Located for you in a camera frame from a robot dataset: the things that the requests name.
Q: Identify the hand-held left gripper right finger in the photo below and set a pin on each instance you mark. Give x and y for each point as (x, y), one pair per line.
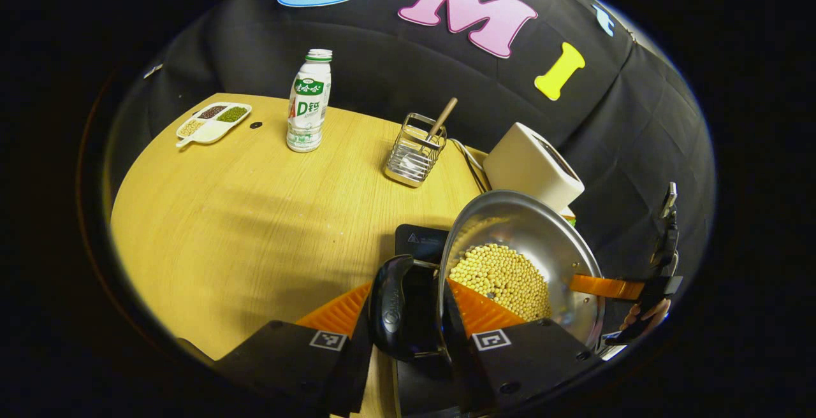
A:
(465, 367)

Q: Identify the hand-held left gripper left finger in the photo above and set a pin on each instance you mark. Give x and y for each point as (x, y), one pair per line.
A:
(354, 380)

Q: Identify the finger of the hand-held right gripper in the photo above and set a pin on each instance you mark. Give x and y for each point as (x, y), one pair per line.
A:
(605, 286)

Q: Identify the black induction cooktop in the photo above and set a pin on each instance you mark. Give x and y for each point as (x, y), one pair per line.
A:
(421, 239)

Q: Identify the sandwich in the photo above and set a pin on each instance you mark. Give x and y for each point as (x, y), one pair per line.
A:
(569, 217)

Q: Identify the pile of soybeans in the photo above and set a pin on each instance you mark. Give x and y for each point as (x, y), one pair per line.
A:
(503, 278)

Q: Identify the white toaster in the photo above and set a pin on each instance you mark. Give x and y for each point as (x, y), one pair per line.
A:
(523, 163)

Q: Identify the white drink bottle green label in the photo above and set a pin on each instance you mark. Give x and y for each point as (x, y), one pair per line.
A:
(309, 106)

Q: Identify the white divided dish of beans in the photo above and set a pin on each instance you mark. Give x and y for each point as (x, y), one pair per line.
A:
(210, 131)

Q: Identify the black backdrop cloth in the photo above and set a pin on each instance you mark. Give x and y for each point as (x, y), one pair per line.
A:
(382, 55)

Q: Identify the silver cloth clip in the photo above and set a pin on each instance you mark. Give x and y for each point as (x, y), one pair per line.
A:
(153, 71)

